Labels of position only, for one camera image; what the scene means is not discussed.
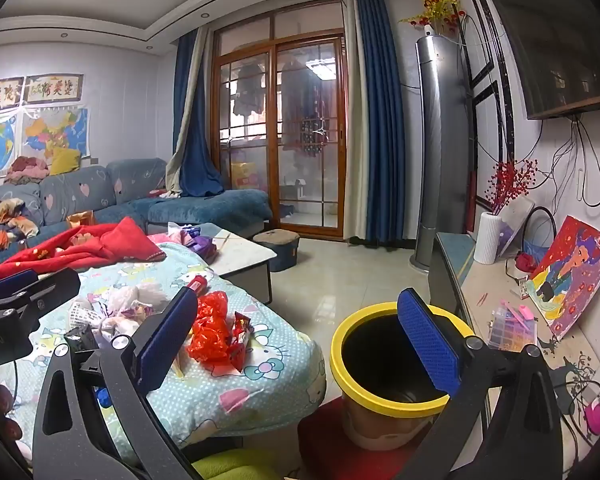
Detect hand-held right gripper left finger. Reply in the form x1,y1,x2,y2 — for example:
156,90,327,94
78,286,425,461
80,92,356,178
32,286,203,480

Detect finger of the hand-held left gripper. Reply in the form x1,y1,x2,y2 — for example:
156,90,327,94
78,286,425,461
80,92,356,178
0,268,40,306
0,267,82,332

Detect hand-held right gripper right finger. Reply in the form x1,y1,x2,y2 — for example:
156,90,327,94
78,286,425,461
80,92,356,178
396,287,563,480

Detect white pleated paper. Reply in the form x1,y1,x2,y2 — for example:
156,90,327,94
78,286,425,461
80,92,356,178
70,305,103,331

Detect red plastic bag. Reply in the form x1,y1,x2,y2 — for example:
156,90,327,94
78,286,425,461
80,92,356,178
186,291,241,376

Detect small black packet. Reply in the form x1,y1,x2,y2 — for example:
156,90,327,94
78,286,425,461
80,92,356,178
64,324,100,356

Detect yellow-rimmed waste bin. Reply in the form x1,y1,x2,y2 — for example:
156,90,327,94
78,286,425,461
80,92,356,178
330,301,477,452

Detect red snack wrapper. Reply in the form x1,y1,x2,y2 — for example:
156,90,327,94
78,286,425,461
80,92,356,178
227,311,255,373

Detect person's left hand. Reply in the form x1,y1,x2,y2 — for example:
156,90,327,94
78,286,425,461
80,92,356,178
0,385,33,466

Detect colourful patterned blanket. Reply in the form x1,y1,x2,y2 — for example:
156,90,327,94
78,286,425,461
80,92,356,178
0,199,41,256

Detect red blanket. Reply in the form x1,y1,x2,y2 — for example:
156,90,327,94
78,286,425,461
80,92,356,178
0,216,167,286

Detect television cabinet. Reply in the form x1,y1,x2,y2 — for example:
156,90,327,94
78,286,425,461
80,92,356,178
427,232,600,461

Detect bead organiser box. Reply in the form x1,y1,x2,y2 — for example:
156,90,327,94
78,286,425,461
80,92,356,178
487,304,538,353

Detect deer print table mat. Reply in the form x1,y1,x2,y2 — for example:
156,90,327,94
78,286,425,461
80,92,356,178
460,260,600,436

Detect pink plastic tool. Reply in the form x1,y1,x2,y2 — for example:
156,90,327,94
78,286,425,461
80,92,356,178
500,300,536,321

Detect purple cloth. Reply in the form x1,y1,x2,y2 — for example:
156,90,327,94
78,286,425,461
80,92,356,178
180,227,218,261

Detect pile of clothes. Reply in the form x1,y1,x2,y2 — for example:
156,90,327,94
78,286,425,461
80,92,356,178
5,156,51,183

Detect white coffee table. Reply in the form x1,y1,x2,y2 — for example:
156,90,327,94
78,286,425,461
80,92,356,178
167,222,276,306

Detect white ribbed vase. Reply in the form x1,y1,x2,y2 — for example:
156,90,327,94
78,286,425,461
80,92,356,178
473,211,503,265

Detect cartoon cat print blanket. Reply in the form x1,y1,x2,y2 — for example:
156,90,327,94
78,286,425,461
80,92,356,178
0,242,327,448

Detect yellow pillow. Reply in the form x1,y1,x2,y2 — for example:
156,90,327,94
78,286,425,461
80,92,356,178
49,147,82,176

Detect blue sofa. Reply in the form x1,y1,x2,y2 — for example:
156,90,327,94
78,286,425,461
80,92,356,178
0,157,273,261

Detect red stool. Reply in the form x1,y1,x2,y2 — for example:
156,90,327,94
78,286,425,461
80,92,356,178
297,397,431,480

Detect purple canvas picture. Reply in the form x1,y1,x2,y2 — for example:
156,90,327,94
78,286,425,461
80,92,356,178
495,195,536,258

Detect blue stool with brown cushion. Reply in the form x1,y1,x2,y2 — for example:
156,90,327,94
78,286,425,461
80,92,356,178
252,229,301,273

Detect green cushion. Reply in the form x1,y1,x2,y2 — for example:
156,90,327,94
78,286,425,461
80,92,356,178
190,447,301,480

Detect red narrow cylinder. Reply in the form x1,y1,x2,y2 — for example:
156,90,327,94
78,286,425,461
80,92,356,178
466,170,478,233

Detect country map poster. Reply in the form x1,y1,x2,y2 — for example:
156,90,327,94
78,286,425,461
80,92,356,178
22,107,91,158

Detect colourful figure painting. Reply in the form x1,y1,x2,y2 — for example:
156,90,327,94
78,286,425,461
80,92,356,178
525,215,600,338

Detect pink round gadget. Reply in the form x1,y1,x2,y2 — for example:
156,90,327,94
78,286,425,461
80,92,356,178
584,391,600,433

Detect red berry branches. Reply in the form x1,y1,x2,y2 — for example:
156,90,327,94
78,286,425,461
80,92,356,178
481,159,538,216

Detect yellow and red carton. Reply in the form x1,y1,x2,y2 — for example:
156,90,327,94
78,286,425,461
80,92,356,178
230,161,261,191

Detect grey tower air conditioner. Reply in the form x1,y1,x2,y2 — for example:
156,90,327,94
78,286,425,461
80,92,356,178
409,35,478,273

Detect framed calligraphy picture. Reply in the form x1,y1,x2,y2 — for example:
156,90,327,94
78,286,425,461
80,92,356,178
24,74,85,106
0,77,25,111

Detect blue curtain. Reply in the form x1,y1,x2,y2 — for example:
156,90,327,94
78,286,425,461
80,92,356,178
172,27,226,198
355,0,421,251

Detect beige curtain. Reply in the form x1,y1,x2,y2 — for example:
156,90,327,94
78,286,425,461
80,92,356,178
166,30,213,198
344,0,370,241

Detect wooden sliding glass door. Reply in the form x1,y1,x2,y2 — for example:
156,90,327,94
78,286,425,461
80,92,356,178
211,0,351,238

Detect yellow and red artificial flowers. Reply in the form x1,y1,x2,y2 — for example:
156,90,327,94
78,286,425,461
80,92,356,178
399,0,466,36

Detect blue basket with black handle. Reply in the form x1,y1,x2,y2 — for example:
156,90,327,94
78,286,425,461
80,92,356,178
522,206,558,266

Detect wall television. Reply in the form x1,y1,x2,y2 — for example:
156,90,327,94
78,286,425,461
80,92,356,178
480,0,600,121

